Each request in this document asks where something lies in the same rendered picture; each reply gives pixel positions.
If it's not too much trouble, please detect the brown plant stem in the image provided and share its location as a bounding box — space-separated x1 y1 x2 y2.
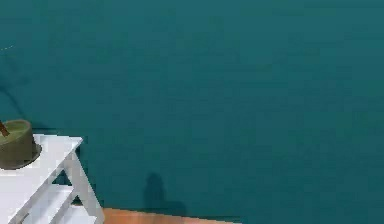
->
0 121 11 138

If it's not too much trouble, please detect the olive green plant pot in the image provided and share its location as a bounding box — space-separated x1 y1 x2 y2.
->
0 119 43 171

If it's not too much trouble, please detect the white shelf table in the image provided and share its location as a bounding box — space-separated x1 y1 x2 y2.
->
0 133 106 224

